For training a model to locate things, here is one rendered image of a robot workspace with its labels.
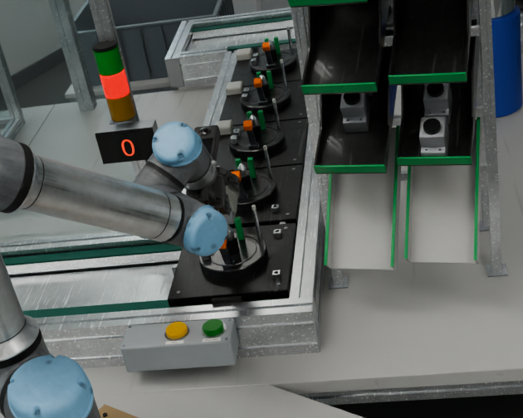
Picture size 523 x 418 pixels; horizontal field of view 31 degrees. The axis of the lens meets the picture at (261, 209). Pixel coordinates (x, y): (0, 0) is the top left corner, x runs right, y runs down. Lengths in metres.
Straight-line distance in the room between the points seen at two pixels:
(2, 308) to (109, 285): 0.62
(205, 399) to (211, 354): 0.08
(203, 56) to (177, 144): 1.50
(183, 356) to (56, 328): 0.27
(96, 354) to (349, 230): 0.55
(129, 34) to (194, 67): 0.79
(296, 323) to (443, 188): 0.38
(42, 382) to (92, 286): 0.67
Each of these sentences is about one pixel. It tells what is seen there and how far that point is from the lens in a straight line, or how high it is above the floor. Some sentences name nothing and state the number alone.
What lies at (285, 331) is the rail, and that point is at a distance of 1.82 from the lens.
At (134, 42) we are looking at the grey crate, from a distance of 3.80.
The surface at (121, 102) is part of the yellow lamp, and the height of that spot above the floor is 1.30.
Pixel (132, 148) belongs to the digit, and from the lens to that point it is 1.96.
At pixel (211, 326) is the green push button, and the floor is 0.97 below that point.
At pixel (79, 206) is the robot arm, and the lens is 1.33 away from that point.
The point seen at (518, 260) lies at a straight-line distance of 2.05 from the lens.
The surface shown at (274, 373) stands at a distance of 1.82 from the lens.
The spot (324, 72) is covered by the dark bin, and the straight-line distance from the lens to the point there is 1.70.
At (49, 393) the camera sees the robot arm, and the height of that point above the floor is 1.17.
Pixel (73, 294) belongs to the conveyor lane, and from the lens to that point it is 2.08.
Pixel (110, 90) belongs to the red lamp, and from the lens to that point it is 1.92.
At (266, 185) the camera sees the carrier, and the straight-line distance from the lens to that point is 2.15.
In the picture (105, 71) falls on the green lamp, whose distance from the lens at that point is 1.90.
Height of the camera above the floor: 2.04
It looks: 31 degrees down
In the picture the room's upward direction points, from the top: 11 degrees counter-clockwise
